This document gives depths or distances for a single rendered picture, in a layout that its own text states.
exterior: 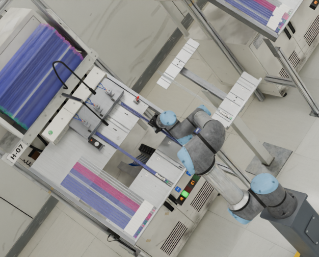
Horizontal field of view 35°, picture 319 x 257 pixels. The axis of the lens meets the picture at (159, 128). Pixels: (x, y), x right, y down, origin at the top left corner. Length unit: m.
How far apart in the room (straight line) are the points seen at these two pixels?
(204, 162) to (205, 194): 1.27
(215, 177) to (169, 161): 0.62
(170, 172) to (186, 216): 0.63
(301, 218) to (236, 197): 0.40
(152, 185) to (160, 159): 0.15
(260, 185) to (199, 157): 0.39
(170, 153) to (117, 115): 0.37
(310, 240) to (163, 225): 0.99
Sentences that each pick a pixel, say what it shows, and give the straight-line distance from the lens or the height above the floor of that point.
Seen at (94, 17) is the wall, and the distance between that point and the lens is 4.58.
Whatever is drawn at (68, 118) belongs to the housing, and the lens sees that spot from 2.83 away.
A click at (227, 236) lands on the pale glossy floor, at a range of 3.37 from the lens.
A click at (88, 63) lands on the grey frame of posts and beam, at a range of 2.89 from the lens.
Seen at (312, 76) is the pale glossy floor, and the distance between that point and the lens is 3.85.
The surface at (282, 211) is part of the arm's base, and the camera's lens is 2.53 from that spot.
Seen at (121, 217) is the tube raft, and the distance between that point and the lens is 2.77.
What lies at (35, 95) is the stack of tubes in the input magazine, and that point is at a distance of 2.75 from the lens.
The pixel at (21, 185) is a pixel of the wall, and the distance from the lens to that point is 4.56.
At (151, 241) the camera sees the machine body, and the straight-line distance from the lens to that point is 3.26.
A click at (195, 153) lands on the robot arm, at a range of 2.14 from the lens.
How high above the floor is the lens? 2.58
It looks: 36 degrees down
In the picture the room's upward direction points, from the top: 45 degrees counter-clockwise
